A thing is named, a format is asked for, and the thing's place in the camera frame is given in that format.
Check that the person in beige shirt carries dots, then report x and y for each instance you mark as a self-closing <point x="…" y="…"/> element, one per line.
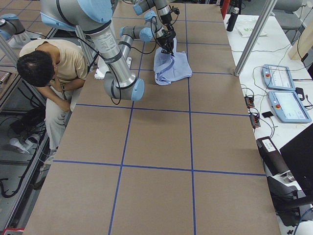
<point x="58" y="70"/>

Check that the brown cardboard tube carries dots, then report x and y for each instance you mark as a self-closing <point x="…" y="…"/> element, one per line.
<point x="273" y="160"/>

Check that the lower blue teach pendant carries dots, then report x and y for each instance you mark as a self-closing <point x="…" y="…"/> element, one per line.
<point x="288" y="107"/>

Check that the black monitor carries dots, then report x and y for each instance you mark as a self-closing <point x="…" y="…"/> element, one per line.
<point x="298" y="156"/>

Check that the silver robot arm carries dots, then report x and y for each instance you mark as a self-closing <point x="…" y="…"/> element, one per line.
<point x="141" y="6"/>
<point x="95" y="17"/>

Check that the light blue striped shirt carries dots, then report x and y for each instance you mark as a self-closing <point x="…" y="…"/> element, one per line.
<point x="168" y="68"/>

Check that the upper blue teach pendant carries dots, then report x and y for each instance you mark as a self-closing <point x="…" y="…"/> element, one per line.
<point x="277" y="77"/>

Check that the blue teach pendant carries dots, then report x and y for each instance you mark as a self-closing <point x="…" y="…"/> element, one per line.
<point x="288" y="107"/>
<point x="277" y="77"/>

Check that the aluminium frame post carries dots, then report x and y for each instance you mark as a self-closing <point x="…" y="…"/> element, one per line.
<point x="261" y="21"/>

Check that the white paper green print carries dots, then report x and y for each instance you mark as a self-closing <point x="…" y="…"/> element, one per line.
<point x="245" y="27"/>

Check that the black water bottle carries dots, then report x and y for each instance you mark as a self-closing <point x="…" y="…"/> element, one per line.
<point x="232" y="19"/>

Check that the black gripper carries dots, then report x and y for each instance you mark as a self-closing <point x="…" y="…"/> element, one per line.
<point x="167" y="25"/>
<point x="164" y="38"/>

